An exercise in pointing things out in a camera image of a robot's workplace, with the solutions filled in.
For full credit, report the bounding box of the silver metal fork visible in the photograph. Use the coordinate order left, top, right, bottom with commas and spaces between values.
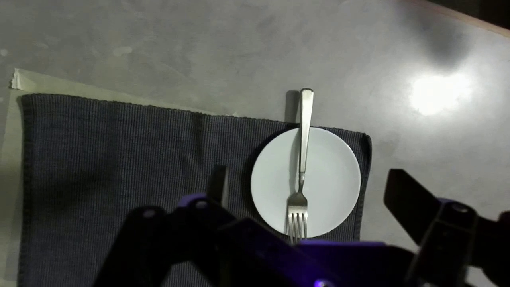
287, 87, 316, 244

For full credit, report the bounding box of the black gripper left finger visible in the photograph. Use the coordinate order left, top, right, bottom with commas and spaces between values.
92, 167, 298, 287

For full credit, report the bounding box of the dark grey woven placemat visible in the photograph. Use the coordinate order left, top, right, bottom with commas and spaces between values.
16, 92, 373, 287

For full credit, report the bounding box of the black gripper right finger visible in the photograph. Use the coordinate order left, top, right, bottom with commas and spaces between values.
384, 169, 510, 287

